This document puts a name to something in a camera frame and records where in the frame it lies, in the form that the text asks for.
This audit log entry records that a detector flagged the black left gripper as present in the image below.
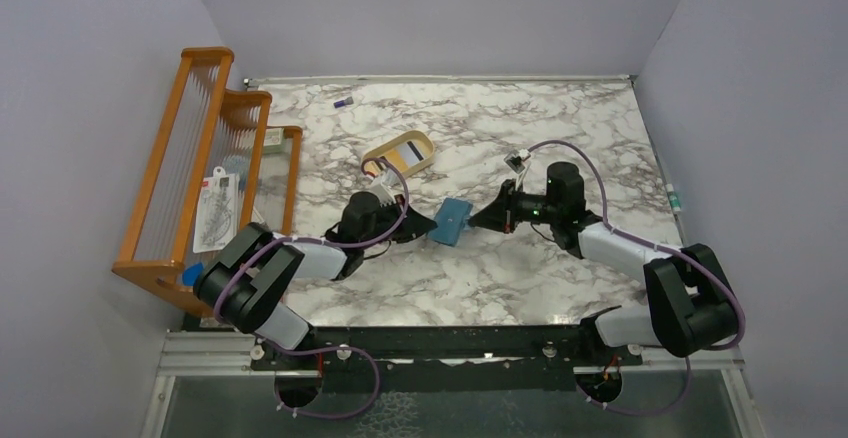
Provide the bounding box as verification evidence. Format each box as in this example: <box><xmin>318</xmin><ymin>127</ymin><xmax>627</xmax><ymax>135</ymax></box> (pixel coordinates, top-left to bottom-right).
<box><xmin>359</xmin><ymin>193</ymin><xmax>434</xmax><ymax>250</ymax></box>

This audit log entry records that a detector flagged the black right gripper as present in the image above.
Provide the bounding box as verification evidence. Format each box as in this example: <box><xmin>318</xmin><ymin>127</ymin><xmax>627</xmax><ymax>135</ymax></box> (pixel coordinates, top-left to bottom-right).
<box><xmin>470</xmin><ymin>178</ymin><xmax>562</xmax><ymax>234</ymax></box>

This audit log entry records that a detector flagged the teal card holder wallet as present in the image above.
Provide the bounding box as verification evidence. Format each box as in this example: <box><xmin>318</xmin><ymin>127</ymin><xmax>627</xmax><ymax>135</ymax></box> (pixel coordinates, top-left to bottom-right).
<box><xmin>427</xmin><ymin>198</ymin><xmax>473</xmax><ymax>247</ymax></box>

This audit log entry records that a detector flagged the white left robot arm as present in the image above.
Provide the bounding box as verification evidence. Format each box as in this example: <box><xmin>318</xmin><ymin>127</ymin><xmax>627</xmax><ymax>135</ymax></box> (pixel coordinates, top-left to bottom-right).
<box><xmin>192</xmin><ymin>191</ymin><xmax>437</xmax><ymax>369</ymax></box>

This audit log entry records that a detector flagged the grey white card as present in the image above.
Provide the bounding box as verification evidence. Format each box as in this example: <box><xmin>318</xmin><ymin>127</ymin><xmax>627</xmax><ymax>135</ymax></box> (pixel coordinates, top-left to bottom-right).
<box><xmin>384</xmin><ymin>141</ymin><xmax>424</xmax><ymax>171</ymax></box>

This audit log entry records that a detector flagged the yellow oval tray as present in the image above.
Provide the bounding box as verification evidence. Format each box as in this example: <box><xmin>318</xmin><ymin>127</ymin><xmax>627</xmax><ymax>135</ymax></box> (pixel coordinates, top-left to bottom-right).
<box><xmin>361</xmin><ymin>130</ymin><xmax>436</xmax><ymax>178</ymax></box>

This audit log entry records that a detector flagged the green white box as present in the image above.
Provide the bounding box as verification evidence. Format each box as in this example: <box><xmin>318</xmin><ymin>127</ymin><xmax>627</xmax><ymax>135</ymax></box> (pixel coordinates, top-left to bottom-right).
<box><xmin>262</xmin><ymin>128</ymin><xmax>287</xmax><ymax>155</ymax></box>

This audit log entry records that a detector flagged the green white marker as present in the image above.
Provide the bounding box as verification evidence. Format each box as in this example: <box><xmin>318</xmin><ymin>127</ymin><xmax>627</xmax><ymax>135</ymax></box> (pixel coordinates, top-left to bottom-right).
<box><xmin>665</xmin><ymin>183</ymin><xmax>681</xmax><ymax>214</ymax></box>

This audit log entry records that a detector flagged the white packaged item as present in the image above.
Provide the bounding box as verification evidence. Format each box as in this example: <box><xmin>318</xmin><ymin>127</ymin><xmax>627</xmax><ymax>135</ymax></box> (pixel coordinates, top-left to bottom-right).
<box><xmin>192</xmin><ymin>166</ymin><xmax>240</xmax><ymax>254</ymax></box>

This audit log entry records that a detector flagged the orange wooden rack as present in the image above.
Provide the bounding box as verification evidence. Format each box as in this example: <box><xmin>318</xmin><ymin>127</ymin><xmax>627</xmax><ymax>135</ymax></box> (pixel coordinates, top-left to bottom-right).
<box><xmin>112</xmin><ymin>46</ymin><xmax>304</xmax><ymax>317</ymax></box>

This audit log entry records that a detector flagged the blue object in rack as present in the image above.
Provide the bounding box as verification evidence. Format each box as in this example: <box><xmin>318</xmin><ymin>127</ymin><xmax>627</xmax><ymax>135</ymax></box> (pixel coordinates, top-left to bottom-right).
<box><xmin>180</xmin><ymin>262</ymin><xmax>204</xmax><ymax>287</ymax></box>

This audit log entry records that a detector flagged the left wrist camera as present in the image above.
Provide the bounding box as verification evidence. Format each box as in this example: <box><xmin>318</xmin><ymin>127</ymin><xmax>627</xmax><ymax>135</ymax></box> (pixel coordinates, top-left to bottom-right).
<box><xmin>367</xmin><ymin>169</ymin><xmax>405</xmax><ymax>205</ymax></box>

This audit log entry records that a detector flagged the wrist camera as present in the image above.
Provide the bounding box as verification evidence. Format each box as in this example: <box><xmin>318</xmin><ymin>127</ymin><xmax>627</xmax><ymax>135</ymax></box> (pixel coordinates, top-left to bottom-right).
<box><xmin>504</xmin><ymin>149</ymin><xmax>531</xmax><ymax>175</ymax></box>
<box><xmin>367</xmin><ymin>169</ymin><xmax>405</xmax><ymax>205</ymax></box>

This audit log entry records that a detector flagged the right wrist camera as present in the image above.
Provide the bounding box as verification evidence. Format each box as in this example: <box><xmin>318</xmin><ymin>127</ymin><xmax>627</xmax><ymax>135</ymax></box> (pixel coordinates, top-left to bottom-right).
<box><xmin>504</xmin><ymin>149</ymin><xmax>531</xmax><ymax>175</ymax></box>

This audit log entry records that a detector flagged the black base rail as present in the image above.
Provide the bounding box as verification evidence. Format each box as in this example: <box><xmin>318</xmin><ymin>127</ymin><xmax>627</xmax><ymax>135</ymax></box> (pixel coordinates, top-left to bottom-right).
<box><xmin>251</xmin><ymin>324</ymin><xmax>642</xmax><ymax>393</ymax></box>

